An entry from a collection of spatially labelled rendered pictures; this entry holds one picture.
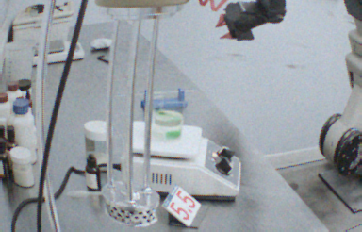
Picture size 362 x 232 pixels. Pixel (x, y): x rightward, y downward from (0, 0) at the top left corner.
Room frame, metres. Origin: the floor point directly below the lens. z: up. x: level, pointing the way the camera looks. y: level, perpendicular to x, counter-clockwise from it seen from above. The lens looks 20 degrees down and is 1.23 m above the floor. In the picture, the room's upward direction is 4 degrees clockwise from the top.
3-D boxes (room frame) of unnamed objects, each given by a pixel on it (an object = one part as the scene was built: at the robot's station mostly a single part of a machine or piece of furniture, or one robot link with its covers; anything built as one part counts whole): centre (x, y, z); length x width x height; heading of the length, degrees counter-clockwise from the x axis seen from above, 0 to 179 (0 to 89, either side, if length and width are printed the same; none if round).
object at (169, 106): (0.98, 0.02, 0.87); 0.06 x 0.05 x 0.08; 134
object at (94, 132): (1.02, 0.15, 0.79); 0.06 x 0.06 x 0.08
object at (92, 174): (0.91, 0.15, 0.78); 0.03 x 0.03 x 0.07
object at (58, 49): (1.82, 0.47, 0.77); 0.26 x 0.19 x 0.05; 108
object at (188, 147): (0.98, 0.03, 0.83); 0.12 x 0.12 x 0.01; 87
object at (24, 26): (2.10, 0.62, 0.82); 0.37 x 0.31 x 0.14; 15
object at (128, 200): (0.59, 0.05, 1.02); 0.07 x 0.07 x 0.25
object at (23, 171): (0.87, 0.30, 0.78); 0.06 x 0.06 x 0.07
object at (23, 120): (0.97, 0.33, 0.81); 0.07 x 0.07 x 0.13
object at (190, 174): (0.98, 0.00, 0.79); 0.22 x 0.13 x 0.08; 87
